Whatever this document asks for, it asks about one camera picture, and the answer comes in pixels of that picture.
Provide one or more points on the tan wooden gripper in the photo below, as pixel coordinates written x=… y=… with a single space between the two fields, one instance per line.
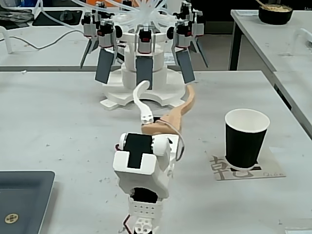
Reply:
x=159 y=127

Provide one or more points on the black paper cup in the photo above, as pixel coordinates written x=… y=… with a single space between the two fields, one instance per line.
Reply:
x=243 y=141

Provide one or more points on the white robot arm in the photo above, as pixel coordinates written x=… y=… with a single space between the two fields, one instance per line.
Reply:
x=136 y=178

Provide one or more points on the printed paper mat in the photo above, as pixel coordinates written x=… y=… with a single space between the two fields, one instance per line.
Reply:
x=270 y=165

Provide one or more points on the grey paddle dispenser unit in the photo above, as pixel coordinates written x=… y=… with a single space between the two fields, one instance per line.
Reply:
x=186 y=68
x=103 y=68
x=144 y=70
x=197 y=26
x=89 y=29

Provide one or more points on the clear tube bundle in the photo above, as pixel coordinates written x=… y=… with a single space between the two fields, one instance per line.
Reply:
x=146 y=12

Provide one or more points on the white side table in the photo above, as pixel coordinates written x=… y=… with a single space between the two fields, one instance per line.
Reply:
x=268 y=48

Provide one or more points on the white back table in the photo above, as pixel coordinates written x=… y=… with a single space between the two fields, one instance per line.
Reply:
x=48 y=57

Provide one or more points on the black flat pad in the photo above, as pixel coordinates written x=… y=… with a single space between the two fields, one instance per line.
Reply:
x=56 y=18

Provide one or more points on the white table with black edge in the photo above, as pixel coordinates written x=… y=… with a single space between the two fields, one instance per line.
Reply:
x=299 y=97

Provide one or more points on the black bowl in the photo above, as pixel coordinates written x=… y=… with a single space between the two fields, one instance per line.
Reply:
x=275 y=17

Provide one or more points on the white bent stand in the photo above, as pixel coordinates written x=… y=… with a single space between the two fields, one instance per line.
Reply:
x=8 y=44

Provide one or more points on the dark crumpled cloth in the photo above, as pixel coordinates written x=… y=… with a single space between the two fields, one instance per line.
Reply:
x=14 y=17

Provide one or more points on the grey plastic tray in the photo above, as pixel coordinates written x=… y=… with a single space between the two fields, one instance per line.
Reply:
x=24 y=195

